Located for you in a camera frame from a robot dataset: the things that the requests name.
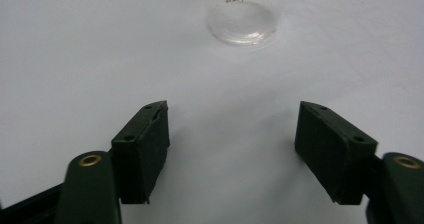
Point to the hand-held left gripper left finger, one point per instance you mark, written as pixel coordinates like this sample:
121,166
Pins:
140,157

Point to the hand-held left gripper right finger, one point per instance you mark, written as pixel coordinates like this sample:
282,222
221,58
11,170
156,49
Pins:
333,150

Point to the clear round petri dish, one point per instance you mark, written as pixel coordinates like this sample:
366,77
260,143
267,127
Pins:
242,20

